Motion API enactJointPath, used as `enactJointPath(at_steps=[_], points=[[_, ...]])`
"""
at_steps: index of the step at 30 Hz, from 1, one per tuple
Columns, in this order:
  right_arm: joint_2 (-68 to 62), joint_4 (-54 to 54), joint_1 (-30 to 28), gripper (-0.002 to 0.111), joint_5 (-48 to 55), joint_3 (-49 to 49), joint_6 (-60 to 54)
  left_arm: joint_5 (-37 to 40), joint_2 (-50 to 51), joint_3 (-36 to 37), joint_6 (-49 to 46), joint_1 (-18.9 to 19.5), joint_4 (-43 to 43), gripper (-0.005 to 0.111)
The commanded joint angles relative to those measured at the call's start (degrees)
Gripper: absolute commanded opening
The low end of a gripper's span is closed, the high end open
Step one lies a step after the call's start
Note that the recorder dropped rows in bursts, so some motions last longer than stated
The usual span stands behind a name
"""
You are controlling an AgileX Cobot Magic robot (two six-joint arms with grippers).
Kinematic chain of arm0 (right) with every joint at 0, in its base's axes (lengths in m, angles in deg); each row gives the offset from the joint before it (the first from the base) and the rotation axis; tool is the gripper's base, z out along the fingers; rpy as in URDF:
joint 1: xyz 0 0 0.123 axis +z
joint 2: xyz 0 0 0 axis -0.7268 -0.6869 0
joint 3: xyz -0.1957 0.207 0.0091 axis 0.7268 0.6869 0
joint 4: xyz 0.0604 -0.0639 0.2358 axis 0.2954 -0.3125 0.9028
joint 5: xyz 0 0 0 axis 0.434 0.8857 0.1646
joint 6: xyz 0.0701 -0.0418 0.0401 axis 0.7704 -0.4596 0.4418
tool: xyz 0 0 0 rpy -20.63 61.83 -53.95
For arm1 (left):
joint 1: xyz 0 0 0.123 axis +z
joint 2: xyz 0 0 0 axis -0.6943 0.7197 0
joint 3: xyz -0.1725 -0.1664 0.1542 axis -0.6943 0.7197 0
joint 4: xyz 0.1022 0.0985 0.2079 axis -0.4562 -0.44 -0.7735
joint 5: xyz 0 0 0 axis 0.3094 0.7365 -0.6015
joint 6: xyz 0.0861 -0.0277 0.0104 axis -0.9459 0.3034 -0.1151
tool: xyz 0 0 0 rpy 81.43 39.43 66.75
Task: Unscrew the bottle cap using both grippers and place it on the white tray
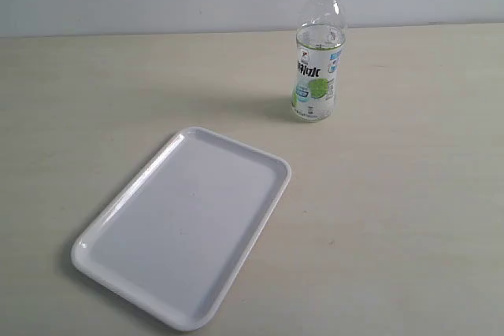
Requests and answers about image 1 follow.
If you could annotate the clear plastic water bottle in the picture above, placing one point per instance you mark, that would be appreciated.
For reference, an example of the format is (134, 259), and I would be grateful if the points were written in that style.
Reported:
(320, 37)

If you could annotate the white rectangular plastic tray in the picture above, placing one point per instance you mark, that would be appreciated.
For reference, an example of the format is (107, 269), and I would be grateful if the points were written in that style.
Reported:
(174, 239)

